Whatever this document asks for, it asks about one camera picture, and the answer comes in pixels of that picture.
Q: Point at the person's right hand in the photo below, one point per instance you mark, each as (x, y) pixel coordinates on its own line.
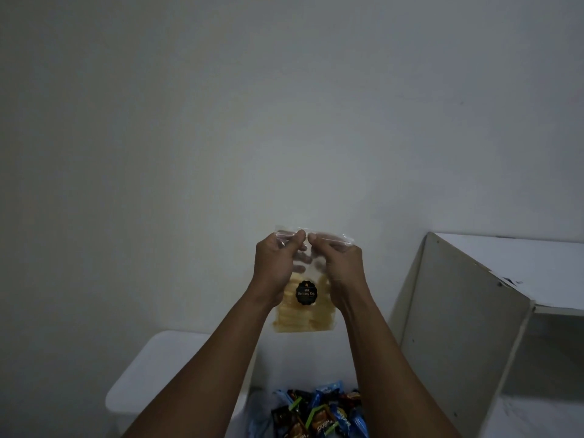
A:
(340, 269)

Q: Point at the person's right thumb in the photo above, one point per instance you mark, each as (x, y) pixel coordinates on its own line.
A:
(321, 244)

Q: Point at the pile of snack packets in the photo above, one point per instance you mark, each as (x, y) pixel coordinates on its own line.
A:
(317, 415)

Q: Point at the white shelf cabinet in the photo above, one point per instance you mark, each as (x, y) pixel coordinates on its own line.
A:
(483, 328)

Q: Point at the person's left forearm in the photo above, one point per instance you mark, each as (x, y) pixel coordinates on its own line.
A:
(205, 364)

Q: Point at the person's left hand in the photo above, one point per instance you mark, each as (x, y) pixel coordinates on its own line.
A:
(273, 269)

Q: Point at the clear plastic bag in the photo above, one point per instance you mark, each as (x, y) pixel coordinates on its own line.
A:
(260, 415)

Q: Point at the clear bag of yellow chips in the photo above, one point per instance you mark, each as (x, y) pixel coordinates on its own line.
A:
(304, 310)

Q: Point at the person's right forearm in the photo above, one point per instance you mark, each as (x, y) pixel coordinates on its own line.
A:
(388, 369)

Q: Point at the person's left thumb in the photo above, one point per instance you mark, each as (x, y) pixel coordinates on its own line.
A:
(297, 238)

